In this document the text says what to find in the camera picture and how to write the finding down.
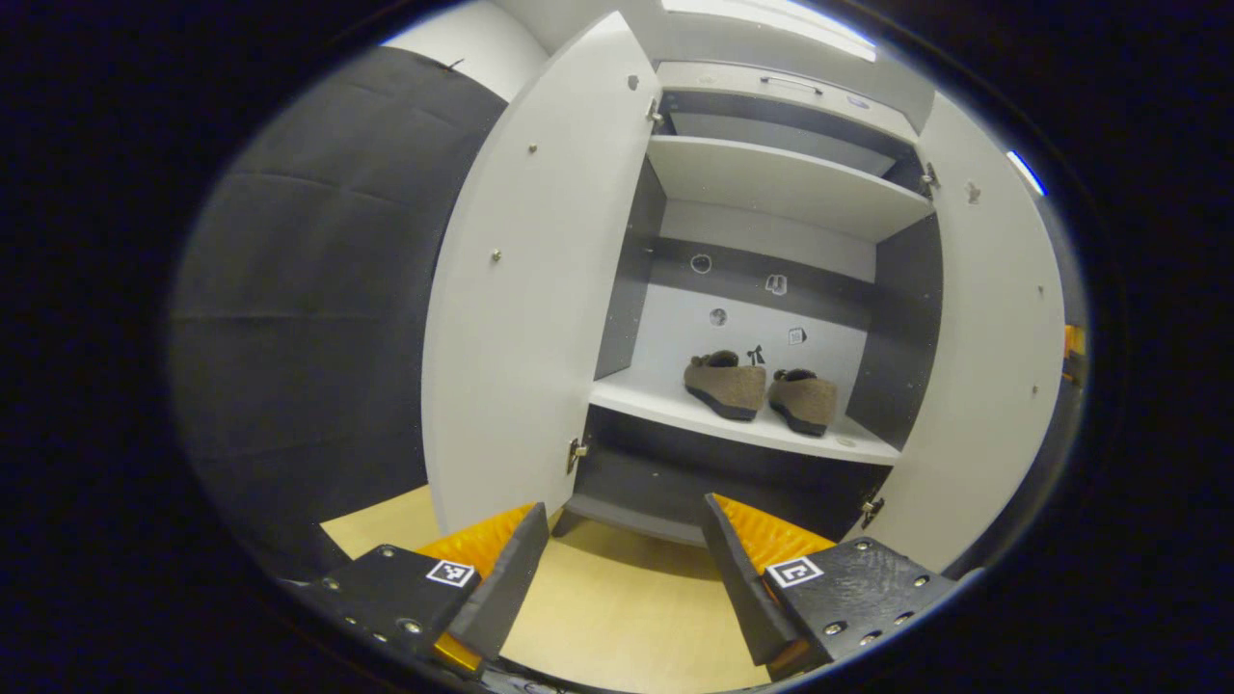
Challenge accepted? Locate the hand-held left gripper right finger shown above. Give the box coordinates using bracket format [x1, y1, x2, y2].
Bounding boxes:
[702, 493, 963, 681]

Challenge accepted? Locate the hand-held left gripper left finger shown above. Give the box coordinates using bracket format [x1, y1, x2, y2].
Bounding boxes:
[278, 501, 551, 678]

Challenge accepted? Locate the white shoe cabinet door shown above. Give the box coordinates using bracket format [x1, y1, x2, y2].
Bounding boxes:
[420, 11, 663, 537]
[846, 92, 1068, 575]

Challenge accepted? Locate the brown suede shoe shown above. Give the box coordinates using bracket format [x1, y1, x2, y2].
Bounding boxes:
[684, 350, 768, 422]
[767, 368, 839, 438]

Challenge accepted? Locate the white shoe cabinet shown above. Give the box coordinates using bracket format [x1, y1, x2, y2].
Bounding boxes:
[564, 60, 944, 548]

